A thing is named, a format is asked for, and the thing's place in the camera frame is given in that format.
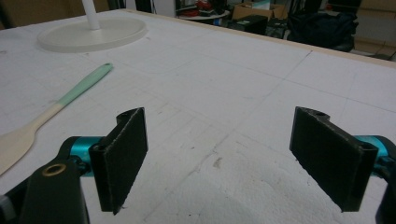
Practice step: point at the white round lamp base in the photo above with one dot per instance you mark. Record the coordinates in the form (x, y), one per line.
(93, 32)

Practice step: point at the black box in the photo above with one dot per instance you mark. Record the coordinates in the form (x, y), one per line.
(250, 23)

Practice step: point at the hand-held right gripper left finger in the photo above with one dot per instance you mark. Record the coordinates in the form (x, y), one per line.
(120, 161)

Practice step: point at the cardboard box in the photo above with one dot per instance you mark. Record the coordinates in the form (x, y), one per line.
(258, 11)

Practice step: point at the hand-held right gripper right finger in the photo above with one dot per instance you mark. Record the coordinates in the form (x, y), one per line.
(330, 155)

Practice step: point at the round white table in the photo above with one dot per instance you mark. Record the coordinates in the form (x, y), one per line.
(205, 15)

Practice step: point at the dark bag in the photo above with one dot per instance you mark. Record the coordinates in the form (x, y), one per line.
(322, 28)

